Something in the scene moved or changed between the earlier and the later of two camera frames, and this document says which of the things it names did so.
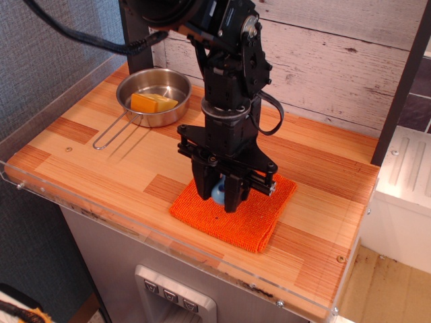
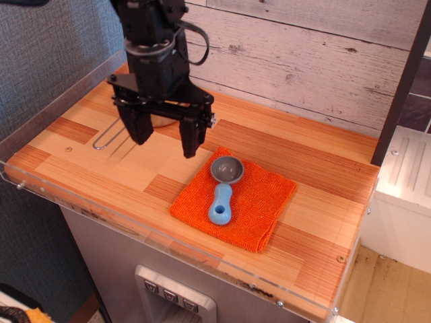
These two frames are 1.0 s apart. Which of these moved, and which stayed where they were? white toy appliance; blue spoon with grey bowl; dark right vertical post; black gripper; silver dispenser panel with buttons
Moved: blue spoon with grey bowl; black gripper
Stayed: silver dispenser panel with buttons; dark right vertical post; white toy appliance
